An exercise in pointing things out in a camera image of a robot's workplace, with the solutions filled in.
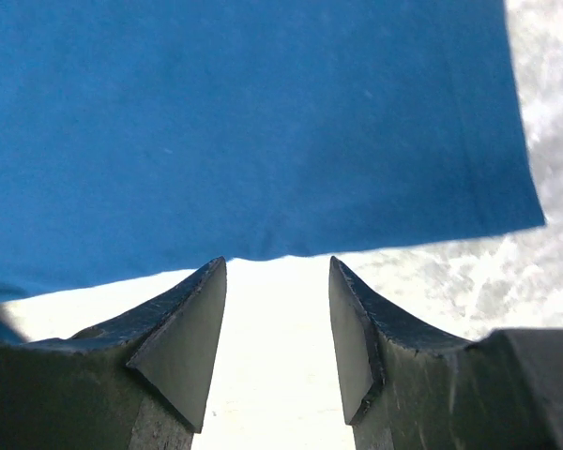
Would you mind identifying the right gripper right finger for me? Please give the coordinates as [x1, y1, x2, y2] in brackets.
[328, 259, 563, 449]

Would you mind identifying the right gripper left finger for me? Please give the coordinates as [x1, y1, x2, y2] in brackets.
[0, 258, 227, 449]

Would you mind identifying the blue t shirt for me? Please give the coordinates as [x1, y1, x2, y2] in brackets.
[0, 0, 548, 346]

